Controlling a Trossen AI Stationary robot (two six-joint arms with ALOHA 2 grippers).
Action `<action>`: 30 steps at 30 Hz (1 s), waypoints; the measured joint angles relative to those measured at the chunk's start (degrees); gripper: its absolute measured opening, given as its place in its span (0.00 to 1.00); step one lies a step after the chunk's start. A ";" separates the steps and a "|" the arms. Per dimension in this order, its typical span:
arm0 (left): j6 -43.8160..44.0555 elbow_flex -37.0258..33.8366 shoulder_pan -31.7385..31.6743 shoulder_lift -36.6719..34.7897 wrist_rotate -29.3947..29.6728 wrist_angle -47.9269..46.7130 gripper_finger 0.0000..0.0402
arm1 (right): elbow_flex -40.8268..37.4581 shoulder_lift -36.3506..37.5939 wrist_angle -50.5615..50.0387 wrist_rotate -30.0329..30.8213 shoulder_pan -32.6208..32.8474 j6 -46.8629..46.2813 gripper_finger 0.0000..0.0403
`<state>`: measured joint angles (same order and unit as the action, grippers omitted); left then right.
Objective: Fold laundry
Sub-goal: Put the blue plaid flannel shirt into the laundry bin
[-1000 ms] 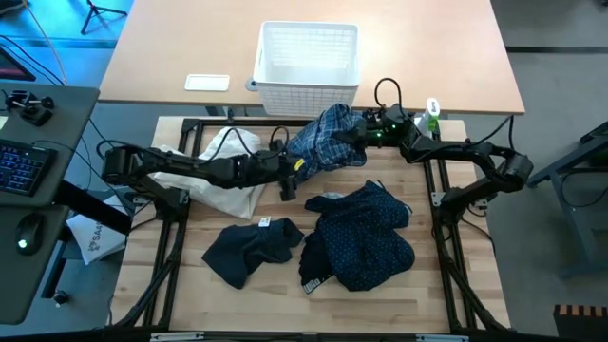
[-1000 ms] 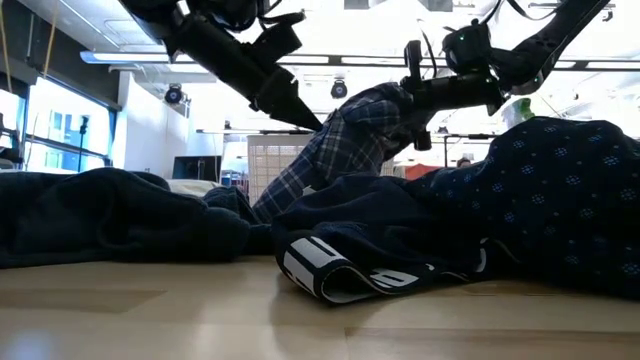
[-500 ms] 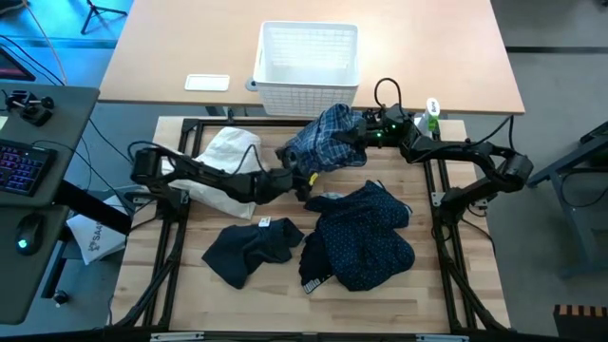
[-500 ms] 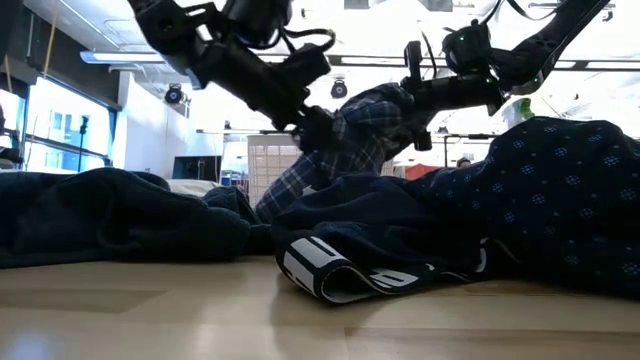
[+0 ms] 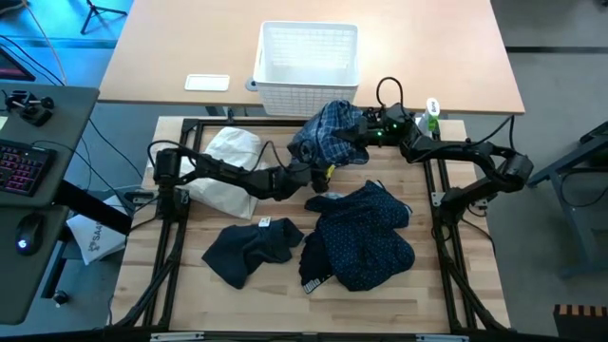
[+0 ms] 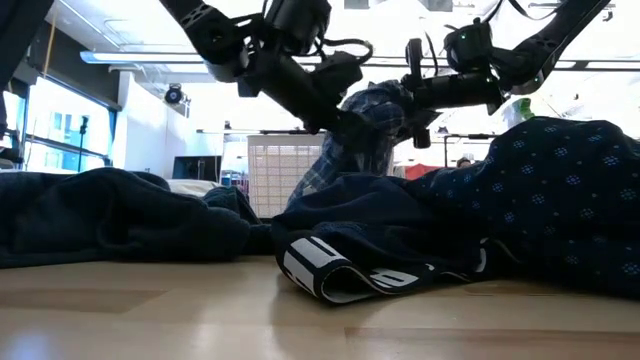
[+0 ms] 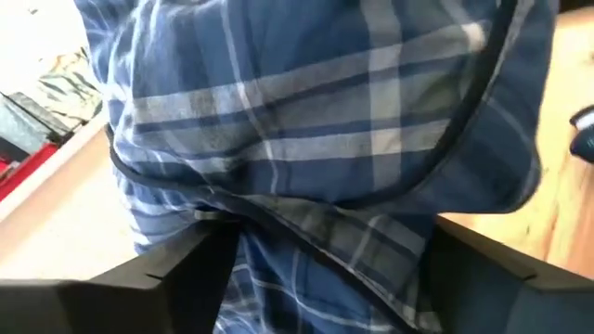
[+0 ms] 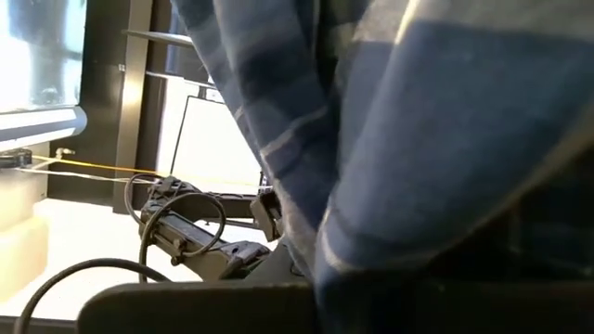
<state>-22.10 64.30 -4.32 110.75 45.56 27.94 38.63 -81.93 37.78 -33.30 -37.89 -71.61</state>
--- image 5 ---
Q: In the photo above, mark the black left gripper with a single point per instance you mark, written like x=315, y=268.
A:
x=294, y=180

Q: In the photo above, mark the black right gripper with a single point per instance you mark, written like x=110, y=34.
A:
x=394, y=128

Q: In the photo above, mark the blue plaid shirt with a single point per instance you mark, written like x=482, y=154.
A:
x=328, y=138

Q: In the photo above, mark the navy dotted garment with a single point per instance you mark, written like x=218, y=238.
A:
x=366, y=237

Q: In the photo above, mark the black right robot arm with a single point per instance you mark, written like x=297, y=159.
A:
x=475, y=157

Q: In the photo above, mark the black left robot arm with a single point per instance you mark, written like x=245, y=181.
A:
x=223, y=173

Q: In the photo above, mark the white plastic laundry basket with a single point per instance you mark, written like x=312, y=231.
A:
x=304, y=57

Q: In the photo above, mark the white spray bottle green trigger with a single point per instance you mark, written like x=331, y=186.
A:
x=431, y=111

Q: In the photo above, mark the cream white garment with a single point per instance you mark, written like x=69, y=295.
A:
x=237, y=142

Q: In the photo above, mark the tan wooden desk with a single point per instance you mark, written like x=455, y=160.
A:
x=427, y=57

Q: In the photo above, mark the plain dark navy garment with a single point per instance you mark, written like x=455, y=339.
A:
x=247, y=252

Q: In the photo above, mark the small white rectangular tray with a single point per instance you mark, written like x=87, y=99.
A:
x=206, y=82

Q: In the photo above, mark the dark blue-grey metal stand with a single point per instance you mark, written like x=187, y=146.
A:
x=577, y=199

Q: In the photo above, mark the white paper bag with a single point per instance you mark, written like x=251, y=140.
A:
x=97, y=237

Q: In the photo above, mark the grey side desk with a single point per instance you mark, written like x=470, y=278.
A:
x=71, y=109

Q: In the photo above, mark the black tripod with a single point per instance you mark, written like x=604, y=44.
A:
x=97, y=12

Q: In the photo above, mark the black round knob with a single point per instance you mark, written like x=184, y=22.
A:
x=61, y=298

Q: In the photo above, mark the black box with wooden stripes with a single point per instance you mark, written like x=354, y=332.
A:
x=582, y=323

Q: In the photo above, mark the black computer mouse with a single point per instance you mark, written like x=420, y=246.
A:
x=29, y=235

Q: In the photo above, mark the black desk clamp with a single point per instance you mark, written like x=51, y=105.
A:
x=31, y=107

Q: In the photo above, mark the black backlit keyboard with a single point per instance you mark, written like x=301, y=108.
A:
x=21, y=166

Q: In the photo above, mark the dark tablet screen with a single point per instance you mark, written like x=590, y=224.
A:
x=12, y=66

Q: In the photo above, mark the black aluminium table frame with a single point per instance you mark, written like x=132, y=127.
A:
x=164, y=266

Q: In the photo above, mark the silver metal bracket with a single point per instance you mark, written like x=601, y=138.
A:
x=176, y=337
x=442, y=338

